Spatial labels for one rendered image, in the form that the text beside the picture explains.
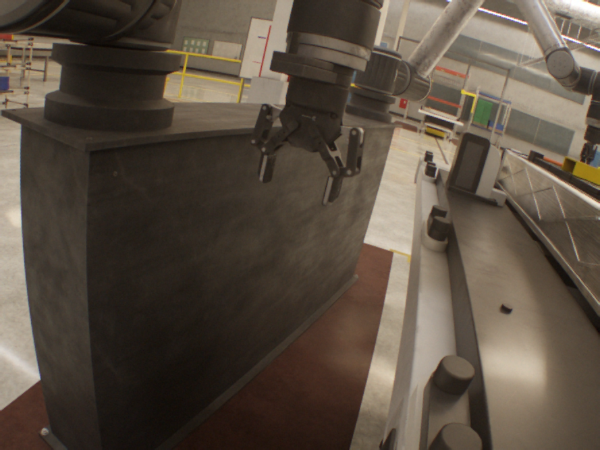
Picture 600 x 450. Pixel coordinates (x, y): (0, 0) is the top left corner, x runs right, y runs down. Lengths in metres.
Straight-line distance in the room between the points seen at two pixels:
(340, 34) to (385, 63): 1.51
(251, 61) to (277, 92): 3.42
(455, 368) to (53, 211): 0.65
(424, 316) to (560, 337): 0.15
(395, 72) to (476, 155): 1.15
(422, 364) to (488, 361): 0.07
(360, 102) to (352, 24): 1.52
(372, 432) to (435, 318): 1.07
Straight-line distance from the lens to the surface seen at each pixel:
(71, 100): 0.70
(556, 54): 1.68
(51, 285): 0.84
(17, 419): 1.38
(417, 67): 2.19
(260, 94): 4.80
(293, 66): 0.44
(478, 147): 0.92
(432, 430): 0.27
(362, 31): 0.48
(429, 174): 1.17
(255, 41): 8.12
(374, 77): 1.97
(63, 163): 0.70
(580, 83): 1.81
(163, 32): 0.71
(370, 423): 1.51
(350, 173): 0.49
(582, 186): 0.83
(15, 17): 0.43
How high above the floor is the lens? 1.04
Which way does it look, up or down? 21 degrees down
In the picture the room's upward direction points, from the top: 13 degrees clockwise
